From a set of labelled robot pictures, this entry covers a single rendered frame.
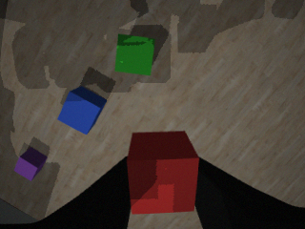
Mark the green block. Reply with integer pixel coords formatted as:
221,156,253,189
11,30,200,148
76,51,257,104
115,33,155,76

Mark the purple cube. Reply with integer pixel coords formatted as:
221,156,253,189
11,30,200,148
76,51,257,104
14,148,47,180

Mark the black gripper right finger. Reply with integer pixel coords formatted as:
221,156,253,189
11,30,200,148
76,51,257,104
194,156,305,229

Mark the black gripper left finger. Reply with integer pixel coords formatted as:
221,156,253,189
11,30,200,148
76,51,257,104
0,156,131,229

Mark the red block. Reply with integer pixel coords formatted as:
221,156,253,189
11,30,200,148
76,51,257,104
126,131,199,215

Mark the blue block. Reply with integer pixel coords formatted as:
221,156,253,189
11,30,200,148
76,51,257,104
57,87,108,135

